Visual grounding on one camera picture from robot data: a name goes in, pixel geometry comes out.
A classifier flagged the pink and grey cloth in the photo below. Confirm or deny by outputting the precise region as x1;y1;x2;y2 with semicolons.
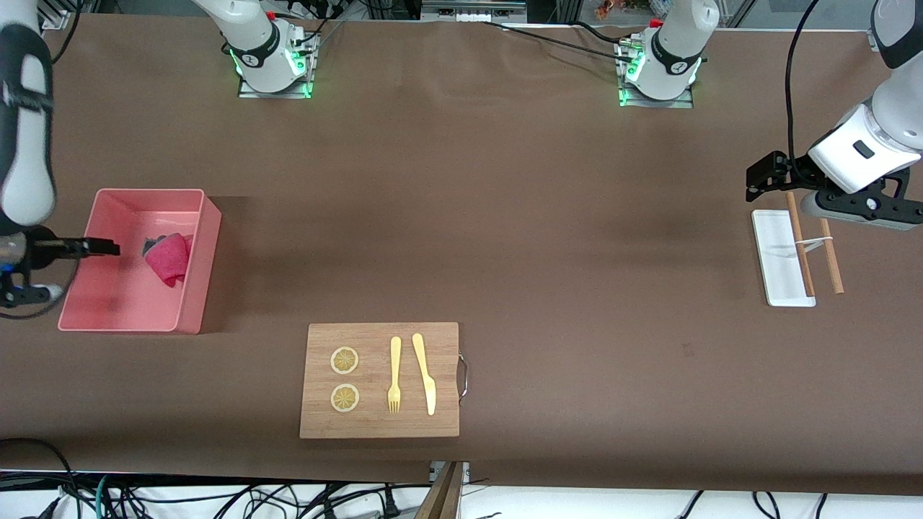
141;231;195;288

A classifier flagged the white rectangular tray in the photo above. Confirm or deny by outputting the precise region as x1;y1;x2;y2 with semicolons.
751;208;818;309

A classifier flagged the pink plastic bin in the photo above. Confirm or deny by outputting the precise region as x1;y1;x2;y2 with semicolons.
58;188;222;335

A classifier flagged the yellow plastic fork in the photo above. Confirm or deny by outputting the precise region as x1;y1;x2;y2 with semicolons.
387;336;402;414

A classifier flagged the bamboo cutting board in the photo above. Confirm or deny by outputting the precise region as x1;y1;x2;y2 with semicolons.
299;322;461;440

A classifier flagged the yellow plastic knife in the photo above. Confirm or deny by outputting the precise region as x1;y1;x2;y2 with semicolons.
412;332;437;417

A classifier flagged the wooden beam under table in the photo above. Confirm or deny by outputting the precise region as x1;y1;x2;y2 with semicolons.
414;461;464;519

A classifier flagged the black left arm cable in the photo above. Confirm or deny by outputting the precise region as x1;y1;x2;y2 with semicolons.
784;0;824;175

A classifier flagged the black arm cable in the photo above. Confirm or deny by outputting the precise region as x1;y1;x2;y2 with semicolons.
784;0;824;175
48;0;81;64

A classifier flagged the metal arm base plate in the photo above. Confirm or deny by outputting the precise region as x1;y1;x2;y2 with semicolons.
618;36;695;110
237;25;316;100

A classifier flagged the black looped floor cable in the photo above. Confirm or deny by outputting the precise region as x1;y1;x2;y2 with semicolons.
0;438;76;519

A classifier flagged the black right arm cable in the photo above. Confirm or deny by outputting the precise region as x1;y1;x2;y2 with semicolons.
48;0;81;64

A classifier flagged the black cable across table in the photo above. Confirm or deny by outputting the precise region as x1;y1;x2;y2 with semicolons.
479;20;637;56

